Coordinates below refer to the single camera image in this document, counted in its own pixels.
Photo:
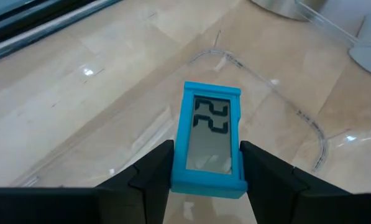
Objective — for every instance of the black aluminium table frame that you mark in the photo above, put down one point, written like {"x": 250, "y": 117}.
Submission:
{"x": 23, "y": 25}

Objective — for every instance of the clear plastic bin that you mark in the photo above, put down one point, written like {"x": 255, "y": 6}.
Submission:
{"x": 281, "y": 124}

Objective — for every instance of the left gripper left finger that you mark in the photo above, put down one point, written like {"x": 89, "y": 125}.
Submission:
{"x": 144, "y": 189}

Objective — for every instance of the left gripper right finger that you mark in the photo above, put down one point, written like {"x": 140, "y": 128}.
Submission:
{"x": 278, "y": 193}

